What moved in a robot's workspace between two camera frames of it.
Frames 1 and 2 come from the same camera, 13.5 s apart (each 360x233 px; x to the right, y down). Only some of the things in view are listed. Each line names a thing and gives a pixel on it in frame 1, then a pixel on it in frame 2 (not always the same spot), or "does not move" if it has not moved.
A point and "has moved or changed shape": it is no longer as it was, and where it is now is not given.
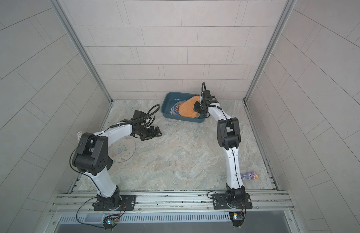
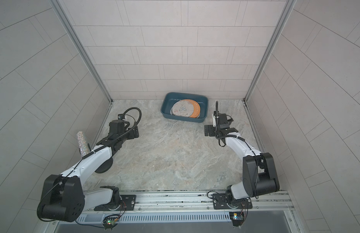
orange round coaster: (186, 108) has moved or changed shape
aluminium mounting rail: (171, 202) does not move
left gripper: (152, 134) -> (132, 135)
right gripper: (198, 108) -> (211, 128)
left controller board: (110, 221) does not move
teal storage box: (171, 98) does not move
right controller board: (237, 217) does not move
